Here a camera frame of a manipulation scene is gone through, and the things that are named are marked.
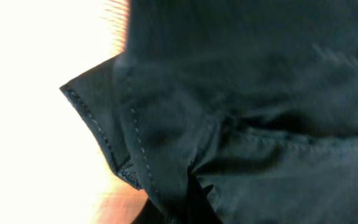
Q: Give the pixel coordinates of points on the black shorts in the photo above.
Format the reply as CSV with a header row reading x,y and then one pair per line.
x,y
232,111

